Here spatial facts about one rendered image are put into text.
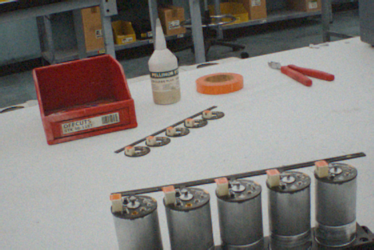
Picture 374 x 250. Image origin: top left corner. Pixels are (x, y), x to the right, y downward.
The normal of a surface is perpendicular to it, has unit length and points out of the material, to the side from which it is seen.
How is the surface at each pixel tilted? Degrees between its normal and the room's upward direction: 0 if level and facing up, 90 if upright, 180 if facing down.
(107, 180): 0
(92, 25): 90
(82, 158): 0
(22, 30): 90
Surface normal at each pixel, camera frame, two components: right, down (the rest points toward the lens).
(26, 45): 0.42, 0.26
